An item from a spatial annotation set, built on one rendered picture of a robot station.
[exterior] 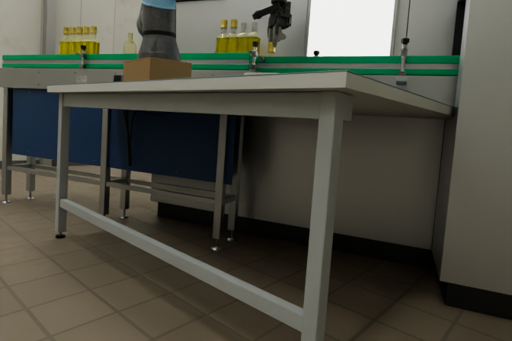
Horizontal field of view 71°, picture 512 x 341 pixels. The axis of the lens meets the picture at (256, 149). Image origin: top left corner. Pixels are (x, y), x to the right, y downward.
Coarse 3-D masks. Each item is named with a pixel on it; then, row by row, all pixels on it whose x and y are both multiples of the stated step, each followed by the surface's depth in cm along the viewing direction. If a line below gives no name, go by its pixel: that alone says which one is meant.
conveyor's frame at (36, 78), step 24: (0, 72) 231; (24, 72) 222; (48, 72) 215; (72, 72) 207; (96, 72) 201; (120, 72) 194; (192, 72) 177; (216, 72) 172; (240, 72) 168; (432, 96) 146
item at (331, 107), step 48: (96, 96) 149; (144, 96) 125; (192, 96) 108; (240, 96) 95; (288, 96) 85; (336, 96) 76; (336, 144) 78; (336, 192) 80; (144, 240) 126; (240, 288) 95
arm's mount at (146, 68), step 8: (128, 64) 126; (136, 64) 122; (144, 64) 119; (152, 64) 118; (160, 64) 120; (168, 64) 122; (176, 64) 125; (184, 64) 127; (128, 72) 126; (136, 72) 122; (144, 72) 119; (152, 72) 118; (160, 72) 120; (168, 72) 123; (176, 72) 125; (184, 72) 128; (128, 80) 126; (136, 80) 122
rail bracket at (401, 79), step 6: (402, 42) 141; (408, 42) 141; (402, 48) 141; (402, 54) 141; (402, 60) 141; (402, 66) 141; (402, 72) 141; (396, 78) 141; (402, 78) 140; (396, 84) 151; (402, 84) 150
